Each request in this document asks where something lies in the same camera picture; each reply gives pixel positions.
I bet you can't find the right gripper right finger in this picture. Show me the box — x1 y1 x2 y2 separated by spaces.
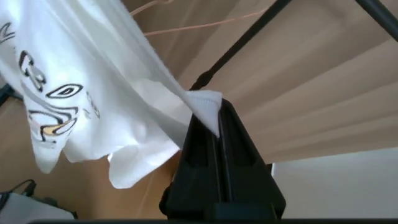
218 98 287 220

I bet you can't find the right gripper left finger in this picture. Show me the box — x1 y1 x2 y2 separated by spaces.
159 113 227 220

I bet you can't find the white printed t-shirt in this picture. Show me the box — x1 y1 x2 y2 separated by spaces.
0 0 223 190

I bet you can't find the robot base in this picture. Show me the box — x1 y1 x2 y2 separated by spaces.
0 179 78 220

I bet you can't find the black clothes rack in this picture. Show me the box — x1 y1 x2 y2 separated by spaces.
188 0 398 91

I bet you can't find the pink clothes hanger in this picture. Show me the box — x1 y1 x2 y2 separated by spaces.
129 0 269 37

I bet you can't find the beige curtain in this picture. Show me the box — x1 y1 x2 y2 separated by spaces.
119 0 398 165

